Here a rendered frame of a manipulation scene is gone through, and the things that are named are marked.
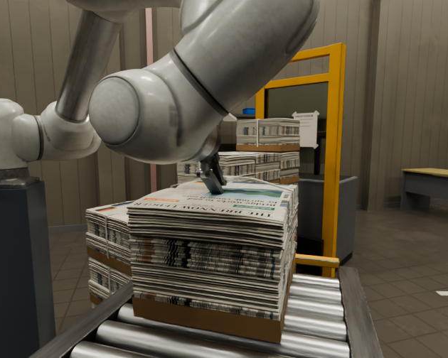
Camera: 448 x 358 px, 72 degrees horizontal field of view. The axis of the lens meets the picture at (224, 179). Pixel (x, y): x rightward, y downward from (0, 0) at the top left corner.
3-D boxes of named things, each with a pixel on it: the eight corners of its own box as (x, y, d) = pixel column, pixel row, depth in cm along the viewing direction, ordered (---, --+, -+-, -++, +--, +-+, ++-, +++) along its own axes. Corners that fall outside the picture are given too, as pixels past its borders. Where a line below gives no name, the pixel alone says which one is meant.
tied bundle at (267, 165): (208, 186, 208) (208, 152, 205) (235, 182, 231) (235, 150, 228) (255, 192, 184) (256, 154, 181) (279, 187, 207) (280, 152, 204)
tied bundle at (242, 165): (176, 192, 185) (175, 154, 182) (208, 186, 208) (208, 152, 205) (225, 199, 162) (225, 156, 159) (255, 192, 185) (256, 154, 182)
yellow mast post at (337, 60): (319, 279, 253) (330, 45, 229) (323, 275, 260) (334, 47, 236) (331, 282, 247) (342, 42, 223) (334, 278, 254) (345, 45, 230)
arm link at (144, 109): (173, 181, 46) (240, 123, 43) (103, 181, 31) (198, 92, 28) (134, 126, 48) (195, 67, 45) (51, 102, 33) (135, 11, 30)
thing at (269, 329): (169, 277, 75) (168, 260, 74) (289, 293, 66) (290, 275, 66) (131, 317, 60) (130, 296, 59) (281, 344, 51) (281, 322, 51)
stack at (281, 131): (234, 285, 241) (235, 119, 225) (255, 273, 264) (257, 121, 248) (277, 302, 217) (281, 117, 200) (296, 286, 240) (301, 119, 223)
